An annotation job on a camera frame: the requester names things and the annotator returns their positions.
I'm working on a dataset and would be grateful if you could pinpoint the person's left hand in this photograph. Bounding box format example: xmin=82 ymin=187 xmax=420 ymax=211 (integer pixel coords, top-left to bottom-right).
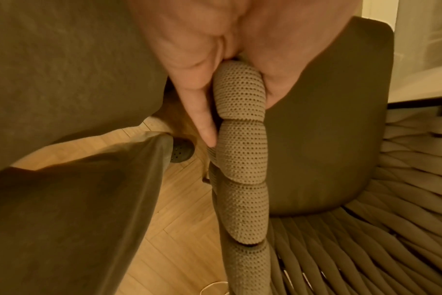
xmin=127 ymin=0 xmax=361 ymax=148

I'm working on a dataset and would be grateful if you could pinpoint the beige woven rope chair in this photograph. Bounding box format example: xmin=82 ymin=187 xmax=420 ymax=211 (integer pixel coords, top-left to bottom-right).
xmin=205 ymin=59 xmax=442 ymax=295

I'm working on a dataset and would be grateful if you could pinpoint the dark perforated clog shoe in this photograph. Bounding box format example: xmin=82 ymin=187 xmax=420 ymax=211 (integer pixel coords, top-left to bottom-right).
xmin=169 ymin=138 xmax=196 ymax=164

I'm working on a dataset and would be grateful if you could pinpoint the person's olive shirt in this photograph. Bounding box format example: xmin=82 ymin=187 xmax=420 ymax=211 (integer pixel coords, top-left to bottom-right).
xmin=0 ymin=0 xmax=170 ymax=177

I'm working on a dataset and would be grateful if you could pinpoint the brown seat cushion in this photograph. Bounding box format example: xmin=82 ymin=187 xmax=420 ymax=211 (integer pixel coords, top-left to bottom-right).
xmin=263 ymin=16 xmax=395 ymax=217

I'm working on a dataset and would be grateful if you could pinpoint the person's olive trouser leg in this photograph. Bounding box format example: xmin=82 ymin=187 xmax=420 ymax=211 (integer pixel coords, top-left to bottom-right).
xmin=0 ymin=134 xmax=175 ymax=295

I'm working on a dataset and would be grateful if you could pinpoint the thin white cable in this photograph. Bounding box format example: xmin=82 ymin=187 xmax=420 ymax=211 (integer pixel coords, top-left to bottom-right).
xmin=200 ymin=280 xmax=230 ymax=295

